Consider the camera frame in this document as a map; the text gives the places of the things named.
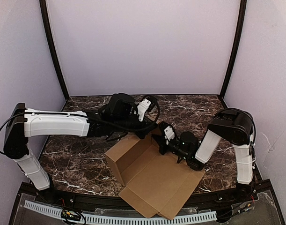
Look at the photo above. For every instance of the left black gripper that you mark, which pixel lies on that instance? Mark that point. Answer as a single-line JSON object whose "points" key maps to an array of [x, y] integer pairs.
{"points": [[144, 131]]}

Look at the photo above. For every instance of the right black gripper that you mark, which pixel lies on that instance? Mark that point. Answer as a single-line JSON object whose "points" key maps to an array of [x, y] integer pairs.
{"points": [[163, 144]]}

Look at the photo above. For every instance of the brown cardboard box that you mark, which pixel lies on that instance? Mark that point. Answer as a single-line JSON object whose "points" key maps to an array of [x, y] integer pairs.
{"points": [[154, 184]]}

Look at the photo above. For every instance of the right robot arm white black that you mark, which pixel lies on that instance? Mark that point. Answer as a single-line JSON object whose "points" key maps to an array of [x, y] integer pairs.
{"points": [[232, 125]]}

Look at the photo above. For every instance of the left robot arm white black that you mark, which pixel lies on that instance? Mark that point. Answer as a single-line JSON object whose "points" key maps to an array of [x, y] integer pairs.
{"points": [[122, 114]]}

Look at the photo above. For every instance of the left small circuit board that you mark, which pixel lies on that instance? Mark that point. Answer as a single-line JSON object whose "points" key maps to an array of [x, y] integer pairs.
{"points": [[71, 216]]}

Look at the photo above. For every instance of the small circuit board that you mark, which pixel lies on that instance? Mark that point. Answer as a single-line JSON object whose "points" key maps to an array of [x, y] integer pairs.
{"points": [[71, 216], [244, 207]]}

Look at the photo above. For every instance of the right small circuit board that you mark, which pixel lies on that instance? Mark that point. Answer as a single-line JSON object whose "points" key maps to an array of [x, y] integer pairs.
{"points": [[244, 207]]}

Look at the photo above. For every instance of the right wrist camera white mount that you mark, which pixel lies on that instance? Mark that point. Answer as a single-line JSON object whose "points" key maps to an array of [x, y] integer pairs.
{"points": [[168, 134]]}

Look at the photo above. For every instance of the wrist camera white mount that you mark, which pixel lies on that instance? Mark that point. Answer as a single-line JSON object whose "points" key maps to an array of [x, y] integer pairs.
{"points": [[168, 134], [147, 104]]}

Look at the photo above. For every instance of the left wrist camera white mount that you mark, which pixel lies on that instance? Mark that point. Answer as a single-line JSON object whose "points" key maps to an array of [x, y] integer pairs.
{"points": [[147, 104]]}

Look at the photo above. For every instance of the white slotted cable duct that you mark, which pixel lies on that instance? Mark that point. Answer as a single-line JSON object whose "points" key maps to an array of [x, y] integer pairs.
{"points": [[91, 219]]}

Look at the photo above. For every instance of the black front frame rail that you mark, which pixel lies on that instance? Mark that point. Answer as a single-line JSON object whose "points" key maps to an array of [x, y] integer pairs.
{"points": [[90, 202]]}

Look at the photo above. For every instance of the right black frame post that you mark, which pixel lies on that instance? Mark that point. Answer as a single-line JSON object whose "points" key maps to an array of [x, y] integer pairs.
{"points": [[235, 46]]}

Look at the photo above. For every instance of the black frame post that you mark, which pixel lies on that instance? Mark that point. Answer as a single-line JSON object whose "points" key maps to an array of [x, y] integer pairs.
{"points": [[52, 48], [235, 46]]}

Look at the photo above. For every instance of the left black frame post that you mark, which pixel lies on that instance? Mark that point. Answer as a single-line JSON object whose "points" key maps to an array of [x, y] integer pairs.
{"points": [[52, 48]]}

